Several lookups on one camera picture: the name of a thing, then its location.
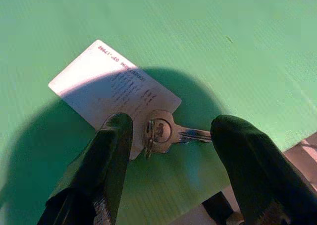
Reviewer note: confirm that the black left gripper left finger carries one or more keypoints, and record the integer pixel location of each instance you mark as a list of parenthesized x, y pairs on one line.
[(104, 160)]

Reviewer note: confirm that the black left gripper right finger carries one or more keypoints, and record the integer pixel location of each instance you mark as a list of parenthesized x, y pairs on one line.
[(257, 175)]

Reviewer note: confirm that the silver key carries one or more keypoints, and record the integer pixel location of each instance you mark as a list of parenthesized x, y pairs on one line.
[(166, 133)]

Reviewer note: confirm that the white printed card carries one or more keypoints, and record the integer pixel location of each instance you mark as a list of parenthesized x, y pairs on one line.
[(99, 86)]

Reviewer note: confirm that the green board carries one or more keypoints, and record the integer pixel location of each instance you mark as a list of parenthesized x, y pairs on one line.
[(198, 36)]

